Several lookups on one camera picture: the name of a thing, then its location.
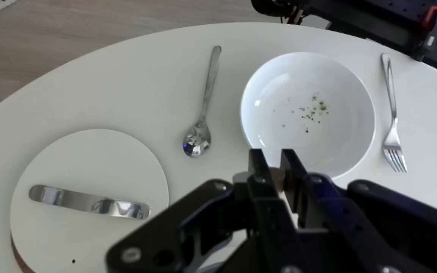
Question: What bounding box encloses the white bowl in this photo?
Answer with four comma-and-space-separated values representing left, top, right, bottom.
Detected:
240, 51, 375, 177

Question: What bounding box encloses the white pot lid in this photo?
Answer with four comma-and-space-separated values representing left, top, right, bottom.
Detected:
11, 128, 170, 273

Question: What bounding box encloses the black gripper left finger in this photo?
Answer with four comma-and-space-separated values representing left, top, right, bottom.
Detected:
105, 148, 294, 273

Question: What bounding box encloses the round cork trivet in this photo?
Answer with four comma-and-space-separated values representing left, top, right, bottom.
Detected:
11, 236, 35, 273

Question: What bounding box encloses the silver fork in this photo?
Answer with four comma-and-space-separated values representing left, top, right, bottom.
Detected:
381, 53, 408, 172

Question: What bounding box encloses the black perforated mounting board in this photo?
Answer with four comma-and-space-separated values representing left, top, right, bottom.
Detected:
250, 0, 437, 68

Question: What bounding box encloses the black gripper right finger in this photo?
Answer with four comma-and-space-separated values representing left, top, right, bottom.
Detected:
281, 148, 437, 273

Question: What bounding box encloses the silver spoon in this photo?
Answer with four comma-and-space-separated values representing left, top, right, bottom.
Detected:
182, 45, 222, 157

